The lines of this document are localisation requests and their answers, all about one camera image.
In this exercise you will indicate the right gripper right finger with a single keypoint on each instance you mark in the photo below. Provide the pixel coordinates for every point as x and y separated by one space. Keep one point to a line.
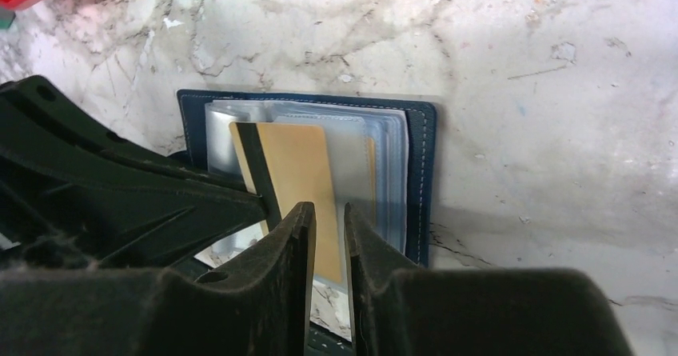
399 308

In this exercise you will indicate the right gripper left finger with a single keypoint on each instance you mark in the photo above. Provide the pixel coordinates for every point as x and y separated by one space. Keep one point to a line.
255 304

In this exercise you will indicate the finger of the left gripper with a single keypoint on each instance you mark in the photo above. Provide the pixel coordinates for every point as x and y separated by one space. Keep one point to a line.
43 103
68 209

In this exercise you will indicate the navy blue card holder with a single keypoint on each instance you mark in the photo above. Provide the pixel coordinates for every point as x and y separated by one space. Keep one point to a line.
421 118

